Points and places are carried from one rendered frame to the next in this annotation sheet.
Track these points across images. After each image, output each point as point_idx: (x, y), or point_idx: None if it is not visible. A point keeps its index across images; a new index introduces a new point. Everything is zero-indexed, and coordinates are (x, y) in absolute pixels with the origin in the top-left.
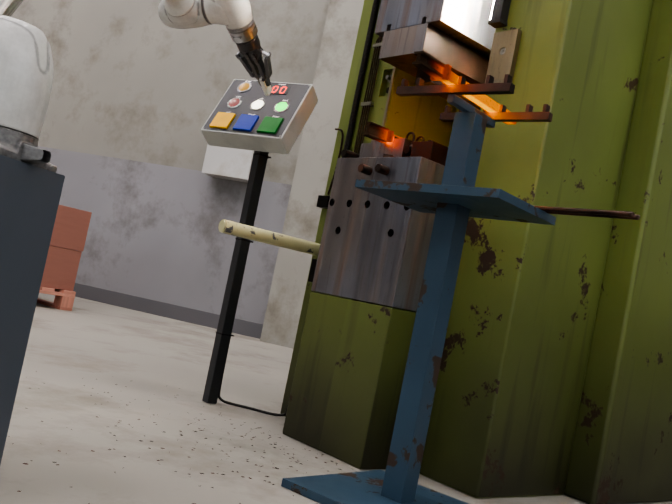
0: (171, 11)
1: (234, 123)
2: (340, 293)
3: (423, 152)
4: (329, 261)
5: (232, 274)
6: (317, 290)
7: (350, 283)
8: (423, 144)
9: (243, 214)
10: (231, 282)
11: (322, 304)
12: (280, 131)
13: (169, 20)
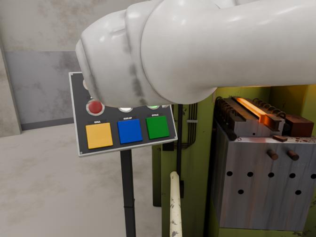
0: (185, 97)
1: (116, 135)
2: (251, 227)
3: (304, 130)
4: (235, 210)
5: (131, 230)
6: (226, 227)
7: (261, 222)
8: (304, 125)
9: (126, 189)
10: (132, 234)
11: (234, 234)
12: (171, 131)
13: (140, 104)
